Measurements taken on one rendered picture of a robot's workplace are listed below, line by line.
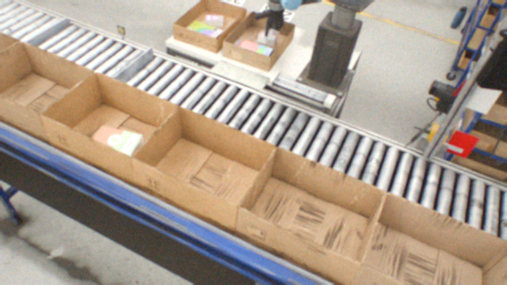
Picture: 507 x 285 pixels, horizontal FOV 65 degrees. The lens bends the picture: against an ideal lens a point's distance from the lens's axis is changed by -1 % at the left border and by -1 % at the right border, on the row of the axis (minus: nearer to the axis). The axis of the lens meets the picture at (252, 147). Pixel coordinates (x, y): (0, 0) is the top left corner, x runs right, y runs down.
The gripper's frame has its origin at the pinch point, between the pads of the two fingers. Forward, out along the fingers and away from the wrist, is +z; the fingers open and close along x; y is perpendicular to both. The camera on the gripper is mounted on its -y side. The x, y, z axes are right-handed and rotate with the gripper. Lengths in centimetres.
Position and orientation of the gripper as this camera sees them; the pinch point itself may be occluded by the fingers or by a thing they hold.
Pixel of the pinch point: (267, 38)
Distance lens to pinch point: 241.2
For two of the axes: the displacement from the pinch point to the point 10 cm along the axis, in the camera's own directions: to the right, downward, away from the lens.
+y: 9.2, 3.4, -2.0
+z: -0.9, 6.8, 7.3
